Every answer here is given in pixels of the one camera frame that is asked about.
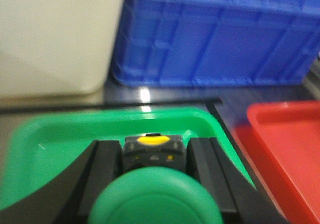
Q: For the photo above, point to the green mushroom push button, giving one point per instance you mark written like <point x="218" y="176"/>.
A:
<point x="154" y="186"/>

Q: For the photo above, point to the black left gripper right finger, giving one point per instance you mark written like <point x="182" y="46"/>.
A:
<point x="237" y="199"/>

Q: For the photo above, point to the red plastic tray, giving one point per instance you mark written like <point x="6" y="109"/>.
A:
<point x="281" y="142"/>

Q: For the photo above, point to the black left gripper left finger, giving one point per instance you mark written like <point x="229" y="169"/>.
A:
<point x="69" y="197"/>

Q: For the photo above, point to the green plastic tray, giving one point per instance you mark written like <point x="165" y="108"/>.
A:
<point x="44" y="146"/>

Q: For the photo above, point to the blue plastic crate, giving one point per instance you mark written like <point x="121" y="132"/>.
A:
<point x="184" y="43"/>

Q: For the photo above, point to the cream plastic basket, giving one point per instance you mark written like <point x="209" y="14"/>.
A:
<point x="56" y="47"/>

